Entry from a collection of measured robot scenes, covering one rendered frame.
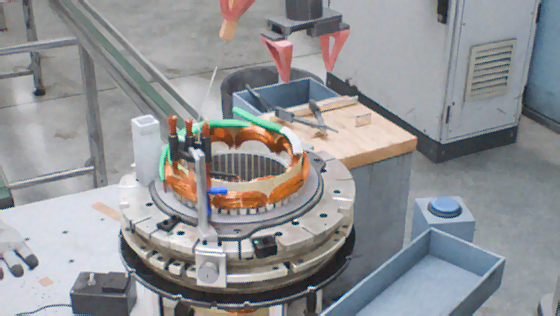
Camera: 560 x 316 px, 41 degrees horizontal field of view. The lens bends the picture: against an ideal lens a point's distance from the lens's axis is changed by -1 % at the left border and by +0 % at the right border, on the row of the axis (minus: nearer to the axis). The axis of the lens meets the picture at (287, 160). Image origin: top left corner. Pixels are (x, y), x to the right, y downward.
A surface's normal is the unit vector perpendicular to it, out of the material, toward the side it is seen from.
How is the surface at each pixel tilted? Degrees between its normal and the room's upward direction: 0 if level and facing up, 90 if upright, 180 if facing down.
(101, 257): 0
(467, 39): 90
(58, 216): 0
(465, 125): 89
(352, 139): 0
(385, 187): 90
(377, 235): 90
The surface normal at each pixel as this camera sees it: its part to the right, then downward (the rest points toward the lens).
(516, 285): 0.02, -0.88
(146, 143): 0.55, 0.40
